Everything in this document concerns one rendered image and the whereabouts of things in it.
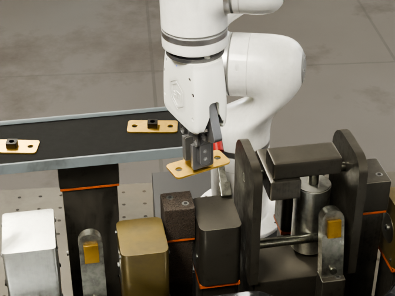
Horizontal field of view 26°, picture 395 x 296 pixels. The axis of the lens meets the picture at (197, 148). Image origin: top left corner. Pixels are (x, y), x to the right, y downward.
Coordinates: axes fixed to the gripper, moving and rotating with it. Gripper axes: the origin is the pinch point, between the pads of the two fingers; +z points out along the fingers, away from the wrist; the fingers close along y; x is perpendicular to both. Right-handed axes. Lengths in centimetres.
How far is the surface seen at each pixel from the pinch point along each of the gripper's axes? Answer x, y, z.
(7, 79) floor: 37, -275, 124
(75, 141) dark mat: -8.7, -27.4, 10.9
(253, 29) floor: 170, -271, 127
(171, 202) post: 1.3, -12.4, 17.3
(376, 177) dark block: 32.7, -1.0, 16.1
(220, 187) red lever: 10.7, -13.3, 18.1
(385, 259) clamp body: 35.2, 0.7, 33.1
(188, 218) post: 2.9, -9.8, 19.2
